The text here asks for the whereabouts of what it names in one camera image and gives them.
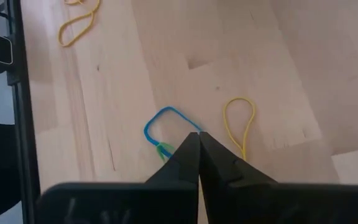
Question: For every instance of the green rubber band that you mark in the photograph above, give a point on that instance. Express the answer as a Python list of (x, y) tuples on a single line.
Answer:
[(160, 151)]

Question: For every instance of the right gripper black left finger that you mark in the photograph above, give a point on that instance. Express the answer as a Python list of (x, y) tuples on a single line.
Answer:
[(186, 168)]

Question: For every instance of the yellow rubber band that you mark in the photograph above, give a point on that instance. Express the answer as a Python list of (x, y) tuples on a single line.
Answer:
[(61, 39), (224, 115)]

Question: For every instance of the blue rubber band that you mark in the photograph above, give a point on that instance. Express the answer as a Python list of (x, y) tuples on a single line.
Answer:
[(146, 130)]

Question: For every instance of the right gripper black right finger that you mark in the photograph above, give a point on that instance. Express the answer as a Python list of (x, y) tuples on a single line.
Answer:
[(219, 174)]

